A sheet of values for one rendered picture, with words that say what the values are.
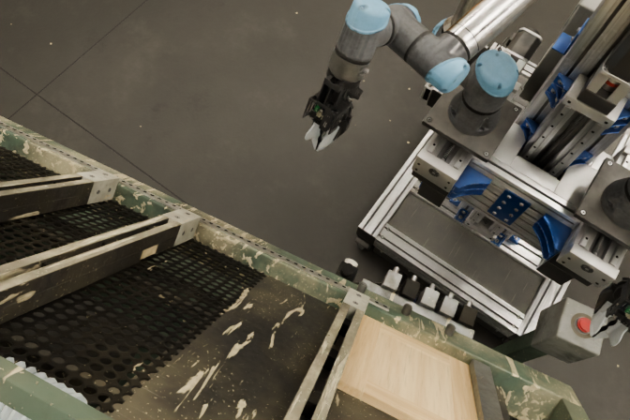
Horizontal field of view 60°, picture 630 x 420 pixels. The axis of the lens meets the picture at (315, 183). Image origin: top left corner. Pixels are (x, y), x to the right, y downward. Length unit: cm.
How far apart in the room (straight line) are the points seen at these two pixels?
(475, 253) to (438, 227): 19
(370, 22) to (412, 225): 148
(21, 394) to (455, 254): 207
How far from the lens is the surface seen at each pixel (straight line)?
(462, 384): 145
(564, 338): 165
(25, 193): 140
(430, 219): 242
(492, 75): 150
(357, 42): 105
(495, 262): 244
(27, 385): 48
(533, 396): 163
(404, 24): 111
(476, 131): 164
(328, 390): 101
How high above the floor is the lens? 239
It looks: 65 degrees down
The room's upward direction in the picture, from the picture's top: 5 degrees clockwise
